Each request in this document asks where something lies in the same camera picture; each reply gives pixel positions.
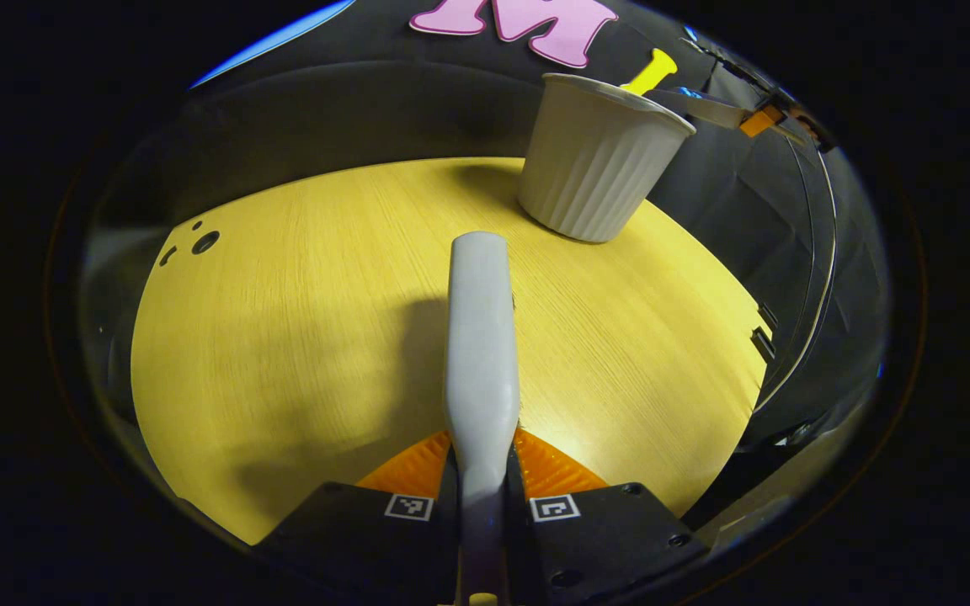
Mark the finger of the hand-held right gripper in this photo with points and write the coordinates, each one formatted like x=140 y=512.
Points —
x=764 y=120

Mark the black desk clamp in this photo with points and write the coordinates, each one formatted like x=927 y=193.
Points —
x=763 y=345
x=768 y=316

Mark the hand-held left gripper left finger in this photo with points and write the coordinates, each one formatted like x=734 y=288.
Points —
x=367 y=547

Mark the white ribbed garbage bin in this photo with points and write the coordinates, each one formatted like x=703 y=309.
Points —
x=594 y=168

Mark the grey dustpan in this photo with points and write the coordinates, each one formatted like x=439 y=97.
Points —
x=708 y=109

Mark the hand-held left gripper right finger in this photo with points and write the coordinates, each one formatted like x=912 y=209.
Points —
x=611 y=547

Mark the wooden desktop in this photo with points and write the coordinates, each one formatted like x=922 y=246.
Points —
x=300 y=337

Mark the grey small broom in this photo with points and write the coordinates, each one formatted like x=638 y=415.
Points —
x=481 y=353

